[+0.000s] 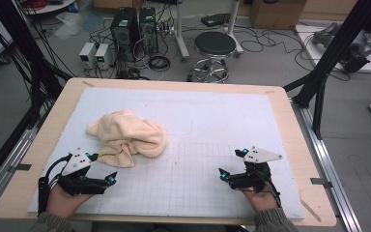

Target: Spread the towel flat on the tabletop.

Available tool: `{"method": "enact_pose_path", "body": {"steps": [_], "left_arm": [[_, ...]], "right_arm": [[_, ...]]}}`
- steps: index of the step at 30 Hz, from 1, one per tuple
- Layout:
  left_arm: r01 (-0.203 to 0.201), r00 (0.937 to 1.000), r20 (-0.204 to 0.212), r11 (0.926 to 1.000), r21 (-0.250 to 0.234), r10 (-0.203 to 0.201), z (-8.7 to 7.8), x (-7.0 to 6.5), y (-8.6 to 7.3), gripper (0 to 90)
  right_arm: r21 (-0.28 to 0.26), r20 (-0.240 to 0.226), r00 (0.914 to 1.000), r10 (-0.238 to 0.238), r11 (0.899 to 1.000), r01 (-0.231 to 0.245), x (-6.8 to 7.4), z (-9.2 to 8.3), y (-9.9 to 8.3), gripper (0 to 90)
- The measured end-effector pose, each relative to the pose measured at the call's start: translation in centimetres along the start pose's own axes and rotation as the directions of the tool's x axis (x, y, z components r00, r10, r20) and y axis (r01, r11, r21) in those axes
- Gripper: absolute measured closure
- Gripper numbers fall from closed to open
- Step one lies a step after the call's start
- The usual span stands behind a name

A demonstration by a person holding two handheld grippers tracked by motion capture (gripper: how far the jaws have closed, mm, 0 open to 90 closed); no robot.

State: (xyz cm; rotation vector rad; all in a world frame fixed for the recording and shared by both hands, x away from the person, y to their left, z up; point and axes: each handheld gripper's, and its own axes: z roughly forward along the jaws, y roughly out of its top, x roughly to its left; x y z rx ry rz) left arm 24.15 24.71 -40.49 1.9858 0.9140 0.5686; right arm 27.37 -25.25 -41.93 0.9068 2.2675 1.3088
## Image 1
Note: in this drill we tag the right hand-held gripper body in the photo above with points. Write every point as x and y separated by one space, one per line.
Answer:
259 156

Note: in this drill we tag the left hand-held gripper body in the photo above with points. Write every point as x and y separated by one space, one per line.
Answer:
77 162

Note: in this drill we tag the beige terry towel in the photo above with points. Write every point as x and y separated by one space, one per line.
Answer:
132 135

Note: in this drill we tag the person's left hand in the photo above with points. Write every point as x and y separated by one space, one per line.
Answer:
62 203

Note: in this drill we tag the person's right hand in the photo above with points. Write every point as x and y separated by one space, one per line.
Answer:
262 201

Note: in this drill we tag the white grid mat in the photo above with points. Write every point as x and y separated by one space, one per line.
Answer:
206 112

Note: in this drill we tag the grey metal clamp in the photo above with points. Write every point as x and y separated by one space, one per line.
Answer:
21 167
320 182

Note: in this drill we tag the white power supply unit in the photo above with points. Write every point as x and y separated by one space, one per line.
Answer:
102 56
87 54

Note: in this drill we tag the black round stool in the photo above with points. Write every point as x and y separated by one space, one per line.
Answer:
215 43

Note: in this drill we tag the white base board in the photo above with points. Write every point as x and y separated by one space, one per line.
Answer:
309 45

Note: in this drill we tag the large black computer tower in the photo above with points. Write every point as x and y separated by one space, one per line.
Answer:
124 29

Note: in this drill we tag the clear plastic bag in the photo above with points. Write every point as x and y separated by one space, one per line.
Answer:
71 24

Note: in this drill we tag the white metal stand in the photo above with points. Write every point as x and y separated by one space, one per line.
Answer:
180 32

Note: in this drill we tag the flat black device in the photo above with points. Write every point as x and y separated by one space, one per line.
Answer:
215 19

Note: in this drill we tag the narrow black computer tower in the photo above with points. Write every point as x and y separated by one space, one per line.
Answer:
148 29

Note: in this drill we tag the brown cardboard box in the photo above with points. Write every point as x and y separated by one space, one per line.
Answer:
277 14

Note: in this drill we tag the round white table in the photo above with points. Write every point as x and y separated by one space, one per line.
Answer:
54 7

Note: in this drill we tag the aluminium rail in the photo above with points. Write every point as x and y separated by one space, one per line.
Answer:
6 170
328 167

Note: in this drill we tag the black metal frame post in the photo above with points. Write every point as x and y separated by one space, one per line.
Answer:
335 48

